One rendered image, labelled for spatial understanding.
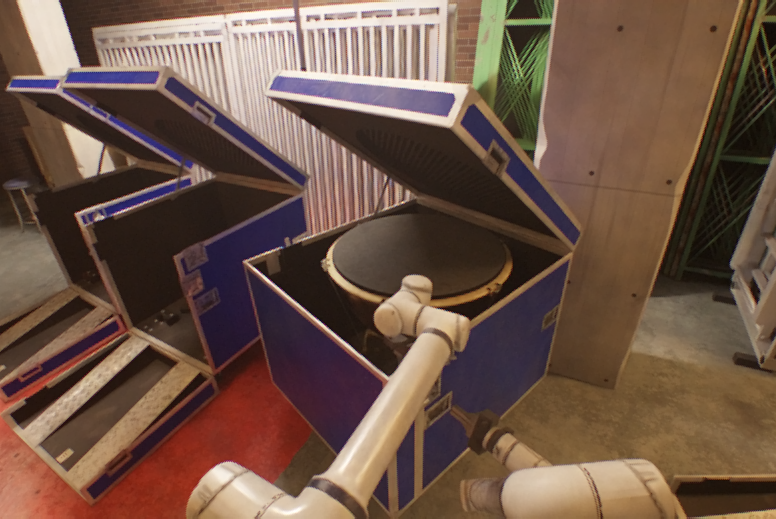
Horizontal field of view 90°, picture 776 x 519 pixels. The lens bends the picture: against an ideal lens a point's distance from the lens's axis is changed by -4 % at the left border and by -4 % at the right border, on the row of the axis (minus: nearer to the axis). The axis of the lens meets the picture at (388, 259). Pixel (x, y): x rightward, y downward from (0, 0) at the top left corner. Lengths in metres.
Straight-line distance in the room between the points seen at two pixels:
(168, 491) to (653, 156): 2.74
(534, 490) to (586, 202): 1.61
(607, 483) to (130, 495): 2.16
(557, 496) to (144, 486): 2.07
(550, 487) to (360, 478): 0.33
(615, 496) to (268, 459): 1.82
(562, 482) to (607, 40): 1.72
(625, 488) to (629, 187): 1.56
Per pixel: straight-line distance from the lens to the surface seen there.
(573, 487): 0.86
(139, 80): 2.26
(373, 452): 0.81
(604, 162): 2.16
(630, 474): 0.91
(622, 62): 2.09
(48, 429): 3.06
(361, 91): 1.40
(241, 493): 0.80
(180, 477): 2.49
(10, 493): 2.91
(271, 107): 4.07
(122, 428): 2.74
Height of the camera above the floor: 1.89
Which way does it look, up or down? 29 degrees down
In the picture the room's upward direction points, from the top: 2 degrees counter-clockwise
